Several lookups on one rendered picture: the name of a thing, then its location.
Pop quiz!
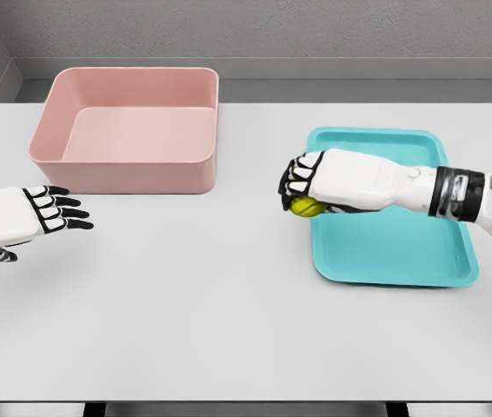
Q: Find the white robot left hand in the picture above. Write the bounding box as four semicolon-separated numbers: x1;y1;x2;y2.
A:
0;185;96;264

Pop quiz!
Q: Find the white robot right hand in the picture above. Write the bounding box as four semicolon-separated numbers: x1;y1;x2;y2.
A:
277;148;389;216

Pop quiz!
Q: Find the yellow-green tennis ball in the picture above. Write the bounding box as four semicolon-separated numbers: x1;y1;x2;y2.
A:
289;195;328;218

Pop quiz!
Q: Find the blue rectangular tray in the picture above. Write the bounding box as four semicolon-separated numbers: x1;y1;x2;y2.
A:
306;126;480;288

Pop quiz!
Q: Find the pink rectangular basket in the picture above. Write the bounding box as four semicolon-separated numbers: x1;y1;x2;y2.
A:
27;66;221;195

